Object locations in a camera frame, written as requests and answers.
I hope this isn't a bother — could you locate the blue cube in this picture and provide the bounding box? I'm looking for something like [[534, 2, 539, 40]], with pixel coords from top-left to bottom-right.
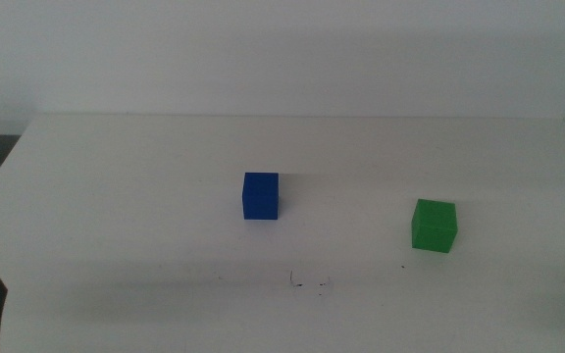
[[241, 172, 281, 221]]

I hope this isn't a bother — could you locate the green cube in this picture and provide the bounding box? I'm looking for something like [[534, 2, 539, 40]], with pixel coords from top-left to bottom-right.
[[410, 198, 459, 254]]

